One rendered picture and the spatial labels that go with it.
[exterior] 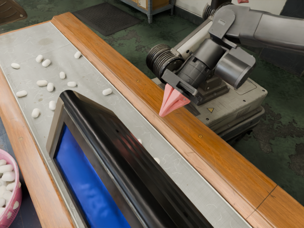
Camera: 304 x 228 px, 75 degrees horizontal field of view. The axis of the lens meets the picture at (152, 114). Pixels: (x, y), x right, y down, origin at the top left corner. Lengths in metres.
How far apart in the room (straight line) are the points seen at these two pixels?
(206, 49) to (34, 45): 0.83
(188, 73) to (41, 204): 0.44
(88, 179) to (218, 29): 0.39
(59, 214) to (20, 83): 0.54
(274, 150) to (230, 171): 1.13
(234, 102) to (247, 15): 0.71
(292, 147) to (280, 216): 1.23
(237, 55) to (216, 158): 0.26
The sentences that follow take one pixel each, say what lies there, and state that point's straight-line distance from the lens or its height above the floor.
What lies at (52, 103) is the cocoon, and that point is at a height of 0.76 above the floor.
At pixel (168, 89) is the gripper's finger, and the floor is 0.92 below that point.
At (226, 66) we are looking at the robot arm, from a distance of 0.45.
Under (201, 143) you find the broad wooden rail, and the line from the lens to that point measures 0.57.
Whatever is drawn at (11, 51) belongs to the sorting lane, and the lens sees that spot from 1.11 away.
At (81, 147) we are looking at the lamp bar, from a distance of 0.16.
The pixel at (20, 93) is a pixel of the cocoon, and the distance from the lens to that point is 0.82.
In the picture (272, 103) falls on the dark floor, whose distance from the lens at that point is 1.98.
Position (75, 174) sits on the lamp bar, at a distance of 0.18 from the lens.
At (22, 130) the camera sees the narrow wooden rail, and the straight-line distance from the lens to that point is 0.69.
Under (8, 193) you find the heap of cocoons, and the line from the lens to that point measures 0.62.
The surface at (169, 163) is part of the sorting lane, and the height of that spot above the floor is 0.74.
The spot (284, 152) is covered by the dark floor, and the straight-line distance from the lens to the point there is 1.69.
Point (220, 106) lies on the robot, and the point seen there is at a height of 0.47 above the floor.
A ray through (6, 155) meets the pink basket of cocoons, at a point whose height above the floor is 0.77.
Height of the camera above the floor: 1.23
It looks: 50 degrees down
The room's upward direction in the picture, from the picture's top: straight up
